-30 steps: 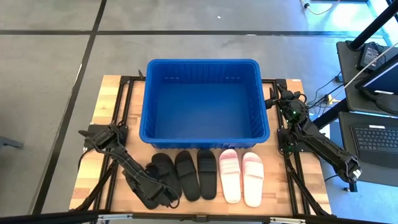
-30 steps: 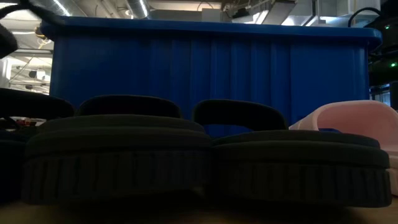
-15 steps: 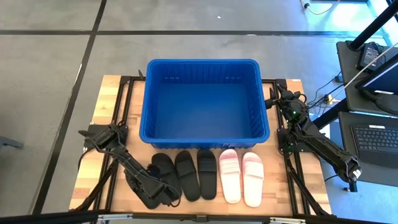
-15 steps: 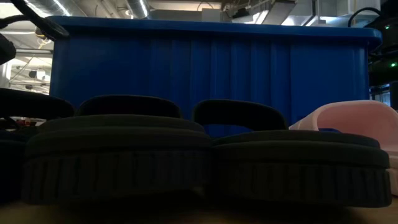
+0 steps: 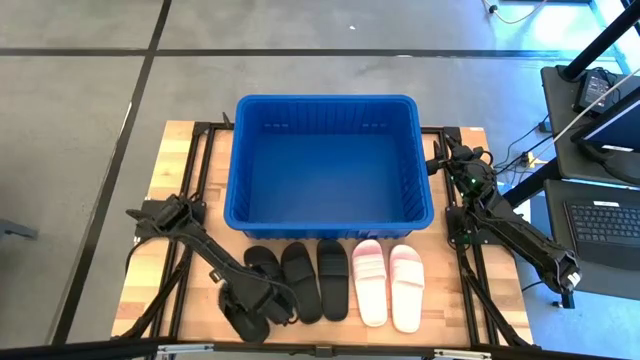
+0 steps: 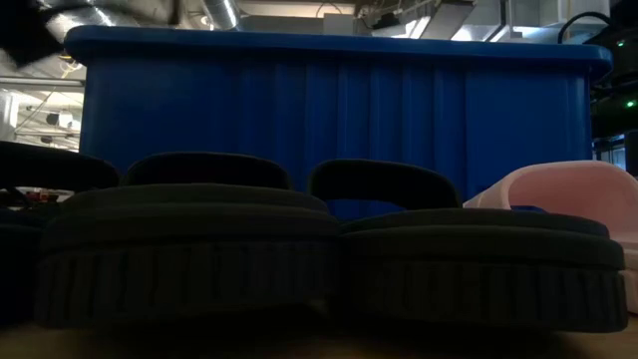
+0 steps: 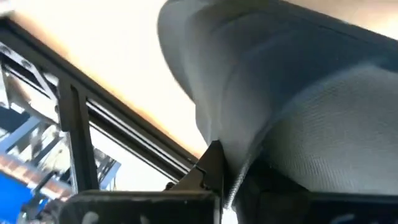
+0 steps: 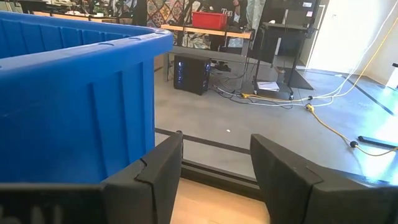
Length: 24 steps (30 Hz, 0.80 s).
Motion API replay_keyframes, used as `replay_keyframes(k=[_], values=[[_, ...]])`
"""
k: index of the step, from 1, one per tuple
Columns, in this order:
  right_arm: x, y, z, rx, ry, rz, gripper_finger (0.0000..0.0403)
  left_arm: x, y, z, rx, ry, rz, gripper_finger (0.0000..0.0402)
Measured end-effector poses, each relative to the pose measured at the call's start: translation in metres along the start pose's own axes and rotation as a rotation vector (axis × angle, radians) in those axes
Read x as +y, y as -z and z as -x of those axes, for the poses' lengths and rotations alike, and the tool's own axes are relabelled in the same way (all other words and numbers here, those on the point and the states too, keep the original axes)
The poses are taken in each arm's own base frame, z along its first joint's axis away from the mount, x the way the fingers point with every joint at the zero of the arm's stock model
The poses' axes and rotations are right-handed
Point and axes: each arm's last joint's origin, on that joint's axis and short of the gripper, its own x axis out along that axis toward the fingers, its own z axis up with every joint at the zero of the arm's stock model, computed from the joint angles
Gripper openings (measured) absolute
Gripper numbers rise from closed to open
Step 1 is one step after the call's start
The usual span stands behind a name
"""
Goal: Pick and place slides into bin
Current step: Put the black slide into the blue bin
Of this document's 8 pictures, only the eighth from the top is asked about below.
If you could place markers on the black floor bar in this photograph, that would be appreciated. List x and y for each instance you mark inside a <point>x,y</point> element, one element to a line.
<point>376,142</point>

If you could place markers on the cluttered wooden desk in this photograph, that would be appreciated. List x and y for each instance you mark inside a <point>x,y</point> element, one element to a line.
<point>62,15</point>

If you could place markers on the person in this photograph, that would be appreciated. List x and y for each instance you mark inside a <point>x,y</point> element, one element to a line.
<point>228,12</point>

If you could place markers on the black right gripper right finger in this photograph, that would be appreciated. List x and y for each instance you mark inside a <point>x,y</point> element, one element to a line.
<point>295,193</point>

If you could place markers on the white floor object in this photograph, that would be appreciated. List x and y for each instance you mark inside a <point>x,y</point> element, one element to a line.
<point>393,77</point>

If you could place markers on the patterned quilt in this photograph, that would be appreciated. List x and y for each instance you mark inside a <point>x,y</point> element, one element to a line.
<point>161,12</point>

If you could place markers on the white paper stack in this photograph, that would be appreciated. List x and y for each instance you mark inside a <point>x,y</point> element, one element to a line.
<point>268,86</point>

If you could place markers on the black rolling cart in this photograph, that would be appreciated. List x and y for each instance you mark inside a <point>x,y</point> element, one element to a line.
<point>280,40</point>

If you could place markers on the black computer tower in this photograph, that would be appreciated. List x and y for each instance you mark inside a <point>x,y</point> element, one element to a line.
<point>191,74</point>

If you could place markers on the wooden workbench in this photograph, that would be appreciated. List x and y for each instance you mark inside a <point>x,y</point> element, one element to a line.
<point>202,31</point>

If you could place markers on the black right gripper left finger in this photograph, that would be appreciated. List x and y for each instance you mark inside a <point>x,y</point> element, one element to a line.
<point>155,186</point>

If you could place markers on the blue plastic bin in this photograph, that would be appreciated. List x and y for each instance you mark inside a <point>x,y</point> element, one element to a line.
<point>62,109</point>

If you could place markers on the red plastic bin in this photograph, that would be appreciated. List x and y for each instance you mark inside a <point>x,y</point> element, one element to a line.
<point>208,21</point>

